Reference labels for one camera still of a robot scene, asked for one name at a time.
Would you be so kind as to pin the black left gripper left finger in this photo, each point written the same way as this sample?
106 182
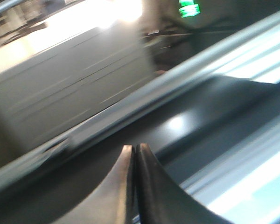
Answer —
112 200

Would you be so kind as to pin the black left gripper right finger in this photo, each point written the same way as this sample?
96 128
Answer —
161 200

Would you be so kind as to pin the grey fridge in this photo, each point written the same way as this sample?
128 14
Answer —
212 122

